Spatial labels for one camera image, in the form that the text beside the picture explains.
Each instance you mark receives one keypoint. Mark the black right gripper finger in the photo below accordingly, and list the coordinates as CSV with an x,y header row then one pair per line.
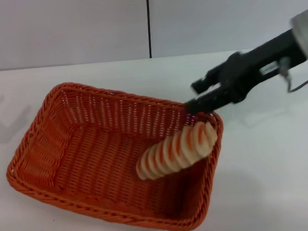
x,y
207,81
211,99

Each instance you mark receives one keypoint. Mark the orange white striped bread roll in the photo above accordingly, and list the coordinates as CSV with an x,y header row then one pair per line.
x,y
177,153

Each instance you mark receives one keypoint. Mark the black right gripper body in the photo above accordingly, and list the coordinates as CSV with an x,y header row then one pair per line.
x,y
253,63

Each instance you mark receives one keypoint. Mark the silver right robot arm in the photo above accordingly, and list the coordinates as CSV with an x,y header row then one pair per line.
x,y
307,33

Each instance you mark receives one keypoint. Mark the orange woven plastic basket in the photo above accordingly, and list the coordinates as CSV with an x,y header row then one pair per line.
x,y
93,162

